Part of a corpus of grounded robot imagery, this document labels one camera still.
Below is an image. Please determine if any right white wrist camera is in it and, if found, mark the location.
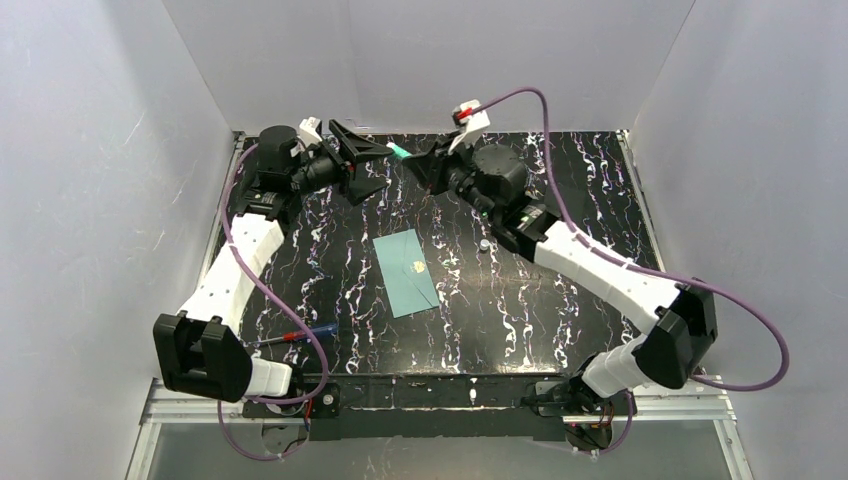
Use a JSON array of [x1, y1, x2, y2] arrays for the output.
[[448, 99, 491, 154]]

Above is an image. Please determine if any blue red screwdriver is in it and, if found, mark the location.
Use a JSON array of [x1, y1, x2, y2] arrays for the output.
[[254, 323, 338, 347]]

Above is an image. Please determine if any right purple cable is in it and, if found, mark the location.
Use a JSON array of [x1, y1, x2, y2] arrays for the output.
[[473, 87, 791, 458]]

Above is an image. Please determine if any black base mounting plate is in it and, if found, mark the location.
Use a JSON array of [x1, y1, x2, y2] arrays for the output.
[[242, 372, 637, 444]]

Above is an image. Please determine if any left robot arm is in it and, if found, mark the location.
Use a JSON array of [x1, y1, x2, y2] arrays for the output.
[[152, 117, 394, 405]]

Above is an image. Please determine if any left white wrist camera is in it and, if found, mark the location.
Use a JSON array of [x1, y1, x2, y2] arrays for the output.
[[298, 117, 323, 151]]

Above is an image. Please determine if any green white glue stick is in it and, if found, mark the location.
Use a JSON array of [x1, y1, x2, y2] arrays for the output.
[[386, 142, 412, 159]]

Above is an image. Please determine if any teal envelope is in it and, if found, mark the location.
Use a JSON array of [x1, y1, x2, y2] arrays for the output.
[[373, 229, 440, 318]]

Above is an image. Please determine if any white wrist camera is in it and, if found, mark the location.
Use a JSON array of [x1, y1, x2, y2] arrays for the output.
[[448, 99, 491, 154], [298, 117, 323, 151]]

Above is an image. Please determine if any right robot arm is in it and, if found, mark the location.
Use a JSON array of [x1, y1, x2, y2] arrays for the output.
[[396, 142, 717, 403]]

